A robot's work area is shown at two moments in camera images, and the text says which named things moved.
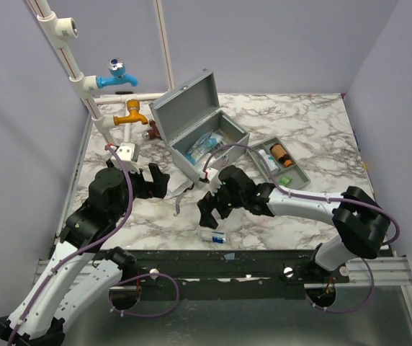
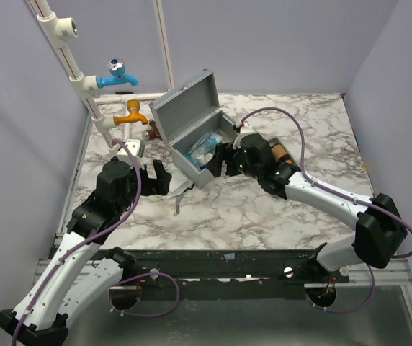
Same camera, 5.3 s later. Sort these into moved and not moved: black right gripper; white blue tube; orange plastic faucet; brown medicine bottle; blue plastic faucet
Moved: black right gripper; white blue tube
Not moved: blue plastic faucet; brown medicine bottle; orange plastic faucet
